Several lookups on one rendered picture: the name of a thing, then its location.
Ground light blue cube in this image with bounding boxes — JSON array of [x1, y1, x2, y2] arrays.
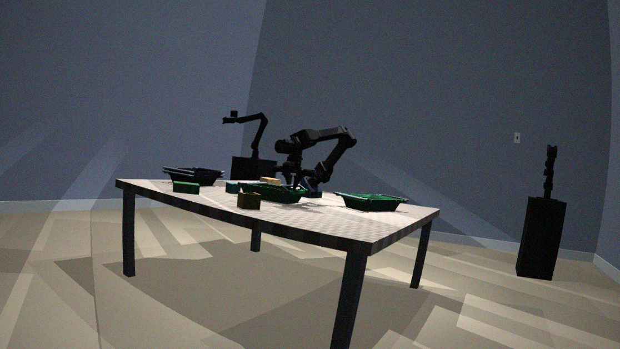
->
[[225, 182, 241, 194]]

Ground green rectangular block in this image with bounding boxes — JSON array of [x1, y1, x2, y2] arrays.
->
[[173, 181, 200, 195]]

